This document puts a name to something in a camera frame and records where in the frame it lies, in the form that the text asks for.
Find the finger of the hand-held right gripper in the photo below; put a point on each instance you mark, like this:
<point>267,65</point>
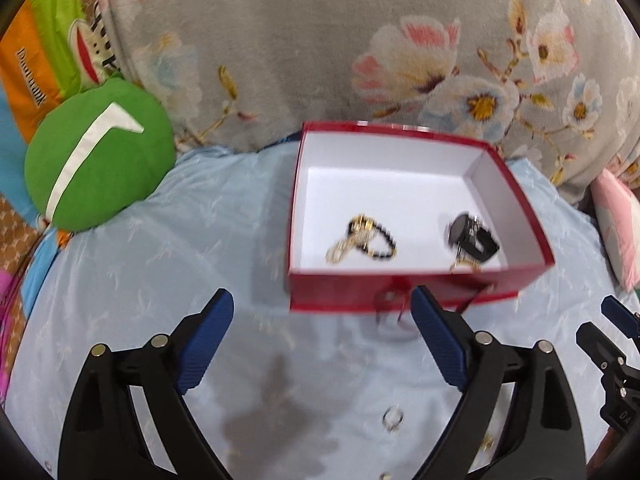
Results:
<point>622,317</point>
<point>612,360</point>

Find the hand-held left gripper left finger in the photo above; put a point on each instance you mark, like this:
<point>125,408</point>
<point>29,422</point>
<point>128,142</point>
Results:
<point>205,345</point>

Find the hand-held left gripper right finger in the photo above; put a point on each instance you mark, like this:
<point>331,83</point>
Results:
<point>440,340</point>

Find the black smartwatch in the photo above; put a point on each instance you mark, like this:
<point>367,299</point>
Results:
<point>467,232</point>

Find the light blue patterned cloth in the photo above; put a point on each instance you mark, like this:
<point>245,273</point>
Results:
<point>175,260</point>

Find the pink pillow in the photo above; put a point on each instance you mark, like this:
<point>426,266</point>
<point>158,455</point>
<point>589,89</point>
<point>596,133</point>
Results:
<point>620,225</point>

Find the green round cushion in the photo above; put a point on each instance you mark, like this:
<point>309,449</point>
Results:
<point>100,160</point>

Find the grey floral blanket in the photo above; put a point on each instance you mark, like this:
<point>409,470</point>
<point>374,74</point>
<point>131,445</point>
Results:
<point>300,35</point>

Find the cartoon monkey printed sheet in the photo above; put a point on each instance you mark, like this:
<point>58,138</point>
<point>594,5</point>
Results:
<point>30,60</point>

